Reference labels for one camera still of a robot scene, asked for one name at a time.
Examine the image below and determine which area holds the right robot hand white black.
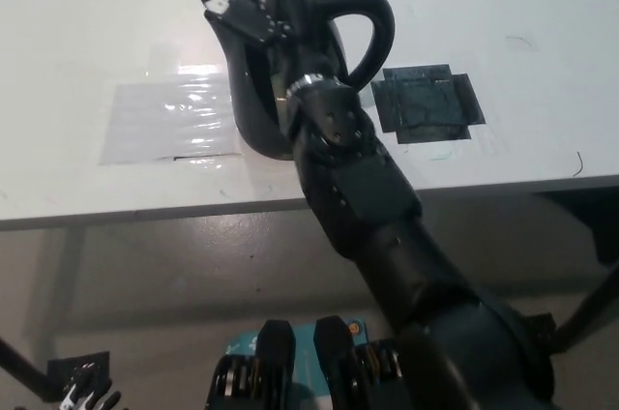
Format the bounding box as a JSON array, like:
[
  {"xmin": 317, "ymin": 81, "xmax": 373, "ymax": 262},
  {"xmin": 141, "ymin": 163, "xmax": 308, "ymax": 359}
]
[{"xmin": 189, "ymin": 0, "xmax": 338, "ymax": 98}]

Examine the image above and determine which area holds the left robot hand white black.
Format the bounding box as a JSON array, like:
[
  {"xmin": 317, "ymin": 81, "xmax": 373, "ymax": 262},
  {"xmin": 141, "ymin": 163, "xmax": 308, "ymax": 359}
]
[{"xmin": 56, "ymin": 365, "xmax": 123, "ymax": 410}]

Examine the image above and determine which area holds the black electric kettle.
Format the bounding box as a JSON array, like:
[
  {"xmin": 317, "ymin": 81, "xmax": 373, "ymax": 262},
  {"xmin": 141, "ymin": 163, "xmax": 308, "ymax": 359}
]
[{"xmin": 205, "ymin": 0, "xmax": 398, "ymax": 161}]

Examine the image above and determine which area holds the robot body black teal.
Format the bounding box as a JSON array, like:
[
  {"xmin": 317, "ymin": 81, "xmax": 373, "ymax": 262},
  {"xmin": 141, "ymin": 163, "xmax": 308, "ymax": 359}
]
[{"xmin": 205, "ymin": 317, "xmax": 405, "ymax": 410}]

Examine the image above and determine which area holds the black floor tape square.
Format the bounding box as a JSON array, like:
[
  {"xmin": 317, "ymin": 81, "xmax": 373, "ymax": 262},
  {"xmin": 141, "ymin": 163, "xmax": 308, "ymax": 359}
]
[
  {"xmin": 524, "ymin": 312, "xmax": 557, "ymax": 354},
  {"xmin": 46, "ymin": 351, "xmax": 110, "ymax": 402}
]

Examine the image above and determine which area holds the black metal stand leg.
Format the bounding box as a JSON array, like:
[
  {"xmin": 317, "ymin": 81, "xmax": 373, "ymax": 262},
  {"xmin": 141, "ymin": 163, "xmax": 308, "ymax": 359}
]
[
  {"xmin": 553, "ymin": 272, "xmax": 619, "ymax": 351},
  {"xmin": 0, "ymin": 337, "xmax": 50, "ymax": 395}
]

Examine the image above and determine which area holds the white table leg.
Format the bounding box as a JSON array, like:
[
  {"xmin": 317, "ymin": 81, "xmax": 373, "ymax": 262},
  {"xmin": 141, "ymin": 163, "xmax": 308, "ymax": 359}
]
[{"xmin": 47, "ymin": 225, "xmax": 89, "ymax": 338}]

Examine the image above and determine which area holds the clear plastic sheet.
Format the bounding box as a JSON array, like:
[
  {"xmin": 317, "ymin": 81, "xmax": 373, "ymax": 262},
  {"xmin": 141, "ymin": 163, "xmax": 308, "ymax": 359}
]
[{"xmin": 99, "ymin": 73, "xmax": 246, "ymax": 168}]

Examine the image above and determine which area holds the black tape patch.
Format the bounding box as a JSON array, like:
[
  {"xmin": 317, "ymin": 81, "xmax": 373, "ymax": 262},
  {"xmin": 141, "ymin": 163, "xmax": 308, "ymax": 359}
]
[{"xmin": 370, "ymin": 63, "xmax": 486, "ymax": 145}]

